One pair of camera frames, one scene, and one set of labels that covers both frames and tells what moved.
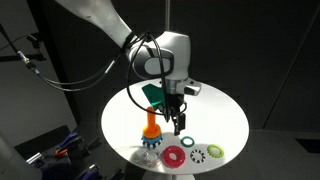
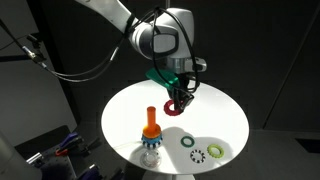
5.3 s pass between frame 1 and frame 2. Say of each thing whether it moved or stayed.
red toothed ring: moved
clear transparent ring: stayed
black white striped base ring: stayed
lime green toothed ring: stayed
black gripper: moved
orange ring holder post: stayed
